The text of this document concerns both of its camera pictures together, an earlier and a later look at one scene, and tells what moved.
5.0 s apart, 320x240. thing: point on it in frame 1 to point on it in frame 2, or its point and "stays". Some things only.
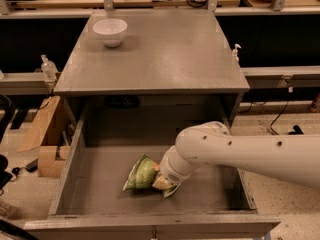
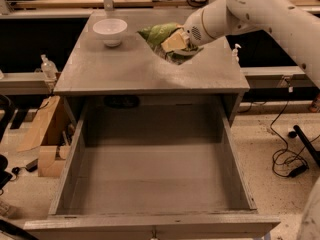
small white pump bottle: [235, 53] stays
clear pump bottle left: [49, 68] stays
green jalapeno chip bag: [143, 176] to [154, 36]
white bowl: [111, 31] stays
